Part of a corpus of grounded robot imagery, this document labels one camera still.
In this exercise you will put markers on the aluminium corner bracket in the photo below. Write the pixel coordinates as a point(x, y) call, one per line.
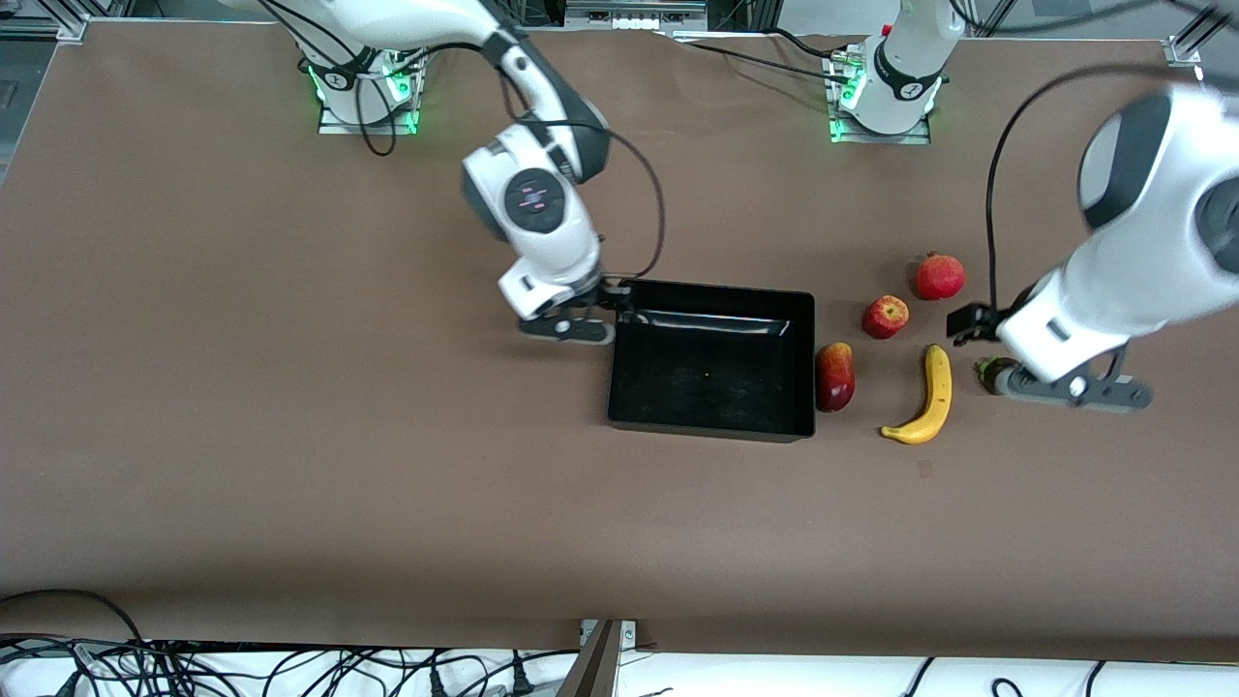
point(75, 27)
point(1183, 50)

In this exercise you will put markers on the aluminium rack frame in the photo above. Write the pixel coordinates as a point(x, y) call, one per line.
point(629, 15)

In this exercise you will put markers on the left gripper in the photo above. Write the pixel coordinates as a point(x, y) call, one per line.
point(972, 322)

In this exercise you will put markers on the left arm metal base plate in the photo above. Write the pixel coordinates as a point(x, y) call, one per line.
point(881, 138)

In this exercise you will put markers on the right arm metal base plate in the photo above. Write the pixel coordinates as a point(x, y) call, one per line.
point(368, 128)

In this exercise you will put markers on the red apple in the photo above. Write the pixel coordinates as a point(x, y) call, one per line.
point(885, 318)

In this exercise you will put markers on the yellow banana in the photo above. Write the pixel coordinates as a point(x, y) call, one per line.
point(937, 387)

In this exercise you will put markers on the grey metal beam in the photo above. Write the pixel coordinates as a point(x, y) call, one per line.
point(595, 673)

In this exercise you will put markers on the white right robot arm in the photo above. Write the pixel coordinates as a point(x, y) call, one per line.
point(542, 203)

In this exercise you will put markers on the red yellow mango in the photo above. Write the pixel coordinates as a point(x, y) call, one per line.
point(834, 379)

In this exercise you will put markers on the black power plug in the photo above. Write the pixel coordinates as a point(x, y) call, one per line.
point(434, 683)
point(520, 682)

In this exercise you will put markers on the dark purple mangosteen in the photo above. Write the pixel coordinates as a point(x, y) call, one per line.
point(989, 373)

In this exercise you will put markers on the black rectangular plastic box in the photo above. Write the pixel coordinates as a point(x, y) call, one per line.
point(745, 397)

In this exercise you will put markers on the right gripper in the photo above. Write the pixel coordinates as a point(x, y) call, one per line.
point(614, 295)

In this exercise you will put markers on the small metal table bracket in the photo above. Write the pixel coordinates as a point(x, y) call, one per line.
point(629, 634)

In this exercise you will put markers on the red pomegranate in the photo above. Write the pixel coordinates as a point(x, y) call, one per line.
point(940, 277)

